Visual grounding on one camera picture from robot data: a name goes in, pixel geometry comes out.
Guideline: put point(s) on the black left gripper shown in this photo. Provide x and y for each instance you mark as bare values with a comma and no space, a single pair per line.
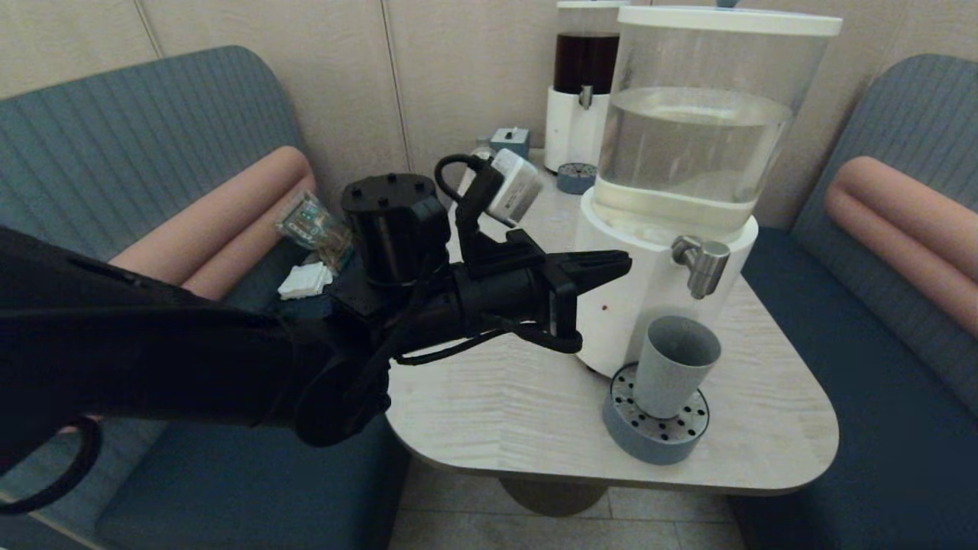
504,294

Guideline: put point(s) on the grey plastic cup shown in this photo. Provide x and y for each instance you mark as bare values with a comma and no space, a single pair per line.
672,367

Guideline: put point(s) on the clear water dispenser white base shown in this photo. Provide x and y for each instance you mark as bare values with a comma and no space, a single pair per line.
649,252

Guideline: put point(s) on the small round drip tray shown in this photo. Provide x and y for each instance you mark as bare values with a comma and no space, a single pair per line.
574,180

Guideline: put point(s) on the dark beverage dispenser white base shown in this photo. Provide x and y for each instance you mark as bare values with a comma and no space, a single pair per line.
573,136

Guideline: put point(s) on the small clear plastic bottle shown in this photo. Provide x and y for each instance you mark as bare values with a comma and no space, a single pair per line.
472,177

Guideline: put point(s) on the small blue tissue box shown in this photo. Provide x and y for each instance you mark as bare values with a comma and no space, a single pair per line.
510,141

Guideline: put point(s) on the large round perforated drip tray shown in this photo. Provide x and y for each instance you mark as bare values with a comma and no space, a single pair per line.
649,444

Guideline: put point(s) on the blue-grey booth sofa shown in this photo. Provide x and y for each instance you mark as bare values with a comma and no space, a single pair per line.
840,382
114,153

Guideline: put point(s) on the white folded napkins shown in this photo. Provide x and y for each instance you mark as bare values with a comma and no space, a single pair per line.
304,281

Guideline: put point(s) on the clear snack packet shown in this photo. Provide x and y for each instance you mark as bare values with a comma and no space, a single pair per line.
306,221

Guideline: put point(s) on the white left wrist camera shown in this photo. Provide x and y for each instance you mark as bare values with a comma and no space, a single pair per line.
516,187

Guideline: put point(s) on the round table pedestal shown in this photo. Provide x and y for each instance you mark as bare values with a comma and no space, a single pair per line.
550,496

